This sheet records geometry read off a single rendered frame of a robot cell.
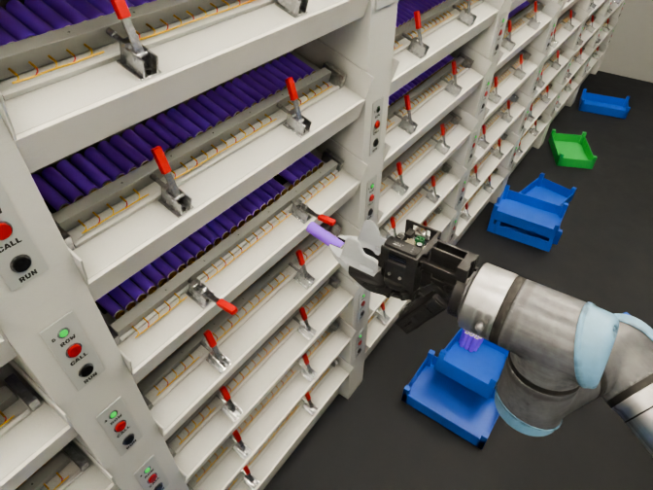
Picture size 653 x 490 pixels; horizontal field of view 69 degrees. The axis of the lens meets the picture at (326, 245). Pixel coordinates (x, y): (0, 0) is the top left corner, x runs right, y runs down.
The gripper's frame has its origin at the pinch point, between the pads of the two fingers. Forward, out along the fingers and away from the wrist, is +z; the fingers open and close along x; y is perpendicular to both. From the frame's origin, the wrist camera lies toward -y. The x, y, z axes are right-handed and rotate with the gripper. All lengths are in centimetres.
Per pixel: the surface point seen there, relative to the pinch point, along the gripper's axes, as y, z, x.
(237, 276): -10.2, 17.5, 6.6
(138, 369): -11.0, 16.4, 28.5
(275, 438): -85, 24, -1
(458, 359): -97, -6, -66
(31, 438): -10.5, 18.5, 43.2
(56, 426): -10.8, 17.7, 40.4
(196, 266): -6.2, 21.4, 11.4
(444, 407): -103, -9, -50
